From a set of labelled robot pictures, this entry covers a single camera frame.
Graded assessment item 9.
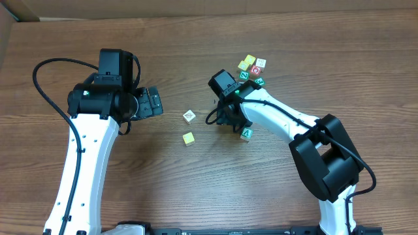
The white leaf picture block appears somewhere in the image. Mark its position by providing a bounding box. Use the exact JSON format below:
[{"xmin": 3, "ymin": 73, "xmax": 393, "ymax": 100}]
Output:
[{"xmin": 183, "ymin": 110, "xmax": 197, "ymax": 125}]

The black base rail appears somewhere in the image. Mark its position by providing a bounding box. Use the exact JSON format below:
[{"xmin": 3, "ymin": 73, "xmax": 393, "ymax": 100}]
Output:
[{"xmin": 101, "ymin": 221, "xmax": 384, "ymax": 235}]

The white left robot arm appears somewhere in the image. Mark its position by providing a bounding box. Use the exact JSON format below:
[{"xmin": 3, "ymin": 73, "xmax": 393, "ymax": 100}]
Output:
[{"xmin": 42, "ymin": 49, "xmax": 163, "ymax": 234}]

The yellow block far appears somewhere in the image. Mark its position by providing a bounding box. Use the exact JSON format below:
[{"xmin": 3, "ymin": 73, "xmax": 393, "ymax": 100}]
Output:
[{"xmin": 244, "ymin": 54, "xmax": 256, "ymax": 66}]

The green E letter block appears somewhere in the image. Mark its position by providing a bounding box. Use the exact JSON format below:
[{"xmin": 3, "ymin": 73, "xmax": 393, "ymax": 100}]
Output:
[{"xmin": 254, "ymin": 77, "xmax": 266, "ymax": 86}]

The plain white wooden block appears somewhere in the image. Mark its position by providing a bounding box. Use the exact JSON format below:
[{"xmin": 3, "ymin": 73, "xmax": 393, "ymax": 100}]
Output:
[{"xmin": 255, "ymin": 58, "xmax": 266, "ymax": 72}]

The yellow lone block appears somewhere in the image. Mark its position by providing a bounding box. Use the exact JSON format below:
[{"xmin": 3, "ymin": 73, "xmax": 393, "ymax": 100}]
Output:
[{"xmin": 182, "ymin": 132, "xmax": 195, "ymax": 146}]

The green A letter block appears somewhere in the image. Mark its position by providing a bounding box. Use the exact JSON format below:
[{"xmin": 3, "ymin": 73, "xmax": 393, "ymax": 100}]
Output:
[{"xmin": 240, "ymin": 127, "xmax": 253, "ymax": 141}]

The green Z letter block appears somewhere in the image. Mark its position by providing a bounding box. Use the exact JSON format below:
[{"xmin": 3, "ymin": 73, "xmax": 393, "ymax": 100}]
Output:
[{"xmin": 239, "ymin": 71, "xmax": 249, "ymax": 80}]

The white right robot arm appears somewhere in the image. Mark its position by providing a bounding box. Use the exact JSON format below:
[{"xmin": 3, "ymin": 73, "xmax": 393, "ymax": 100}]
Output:
[{"xmin": 208, "ymin": 70, "xmax": 364, "ymax": 234}]

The red letter block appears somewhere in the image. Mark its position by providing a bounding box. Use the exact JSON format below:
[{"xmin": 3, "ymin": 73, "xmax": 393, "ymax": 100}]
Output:
[{"xmin": 249, "ymin": 65, "xmax": 262, "ymax": 77}]

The yellow block near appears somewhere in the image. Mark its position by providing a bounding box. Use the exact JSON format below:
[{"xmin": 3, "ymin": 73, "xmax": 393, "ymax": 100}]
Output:
[{"xmin": 237, "ymin": 61, "xmax": 250, "ymax": 71}]

